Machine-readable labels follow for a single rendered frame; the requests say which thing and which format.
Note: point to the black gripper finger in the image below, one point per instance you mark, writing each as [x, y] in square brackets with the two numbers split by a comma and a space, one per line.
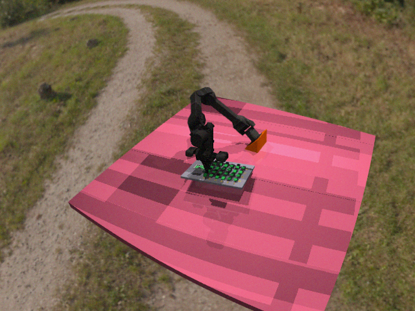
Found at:
[204, 164]
[209, 161]

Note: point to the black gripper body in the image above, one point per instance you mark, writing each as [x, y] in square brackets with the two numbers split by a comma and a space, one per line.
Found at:
[220, 157]

